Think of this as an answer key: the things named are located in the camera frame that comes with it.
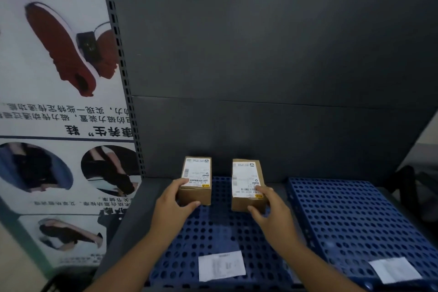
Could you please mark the white paper label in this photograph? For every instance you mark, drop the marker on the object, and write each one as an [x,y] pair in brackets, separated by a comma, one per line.
[221,265]
[394,270]

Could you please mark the small brown cardboard box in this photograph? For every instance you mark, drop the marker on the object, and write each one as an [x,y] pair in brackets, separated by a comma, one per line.
[247,184]
[196,180]

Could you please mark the person's left hand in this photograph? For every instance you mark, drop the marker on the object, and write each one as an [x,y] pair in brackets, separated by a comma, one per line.
[169,207]

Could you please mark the blue perforated plastic tray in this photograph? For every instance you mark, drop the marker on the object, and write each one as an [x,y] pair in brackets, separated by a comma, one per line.
[222,247]
[359,226]

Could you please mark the dark grey metal shelf unit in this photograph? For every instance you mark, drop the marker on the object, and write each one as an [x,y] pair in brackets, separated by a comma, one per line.
[267,62]

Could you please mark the person's left thumb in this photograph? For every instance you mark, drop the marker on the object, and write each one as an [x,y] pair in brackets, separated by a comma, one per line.
[189,207]

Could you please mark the black chair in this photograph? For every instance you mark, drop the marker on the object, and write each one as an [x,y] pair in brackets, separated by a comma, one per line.
[409,184]

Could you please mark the person's left forearm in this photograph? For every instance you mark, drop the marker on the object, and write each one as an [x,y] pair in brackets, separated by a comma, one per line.
[132,261]

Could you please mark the person's right thumb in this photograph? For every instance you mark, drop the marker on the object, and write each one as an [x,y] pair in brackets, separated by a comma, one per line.
[256,213]

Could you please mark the person's right forearm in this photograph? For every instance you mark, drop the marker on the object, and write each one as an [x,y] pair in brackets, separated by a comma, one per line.
[312,267]

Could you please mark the shoe advertising poster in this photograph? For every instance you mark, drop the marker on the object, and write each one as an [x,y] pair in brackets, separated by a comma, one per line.
[61,113]

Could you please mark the person's right hand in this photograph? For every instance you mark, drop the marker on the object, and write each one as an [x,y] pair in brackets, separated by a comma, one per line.
[278,215]

